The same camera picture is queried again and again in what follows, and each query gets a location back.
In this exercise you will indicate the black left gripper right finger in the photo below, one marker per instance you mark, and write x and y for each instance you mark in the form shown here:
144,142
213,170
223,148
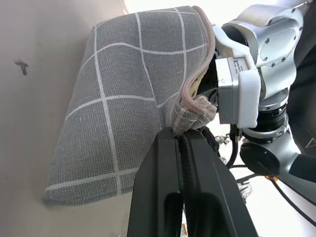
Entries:
212,197

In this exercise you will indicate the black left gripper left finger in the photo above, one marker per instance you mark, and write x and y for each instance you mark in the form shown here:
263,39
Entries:
158,187

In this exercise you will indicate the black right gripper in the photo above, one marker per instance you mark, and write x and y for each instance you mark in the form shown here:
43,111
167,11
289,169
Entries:
211,76

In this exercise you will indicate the grey plaid fabric pouch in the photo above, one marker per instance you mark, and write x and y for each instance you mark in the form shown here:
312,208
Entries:
118,98

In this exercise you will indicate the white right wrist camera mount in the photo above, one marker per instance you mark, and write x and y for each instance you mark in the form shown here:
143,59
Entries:
237,91

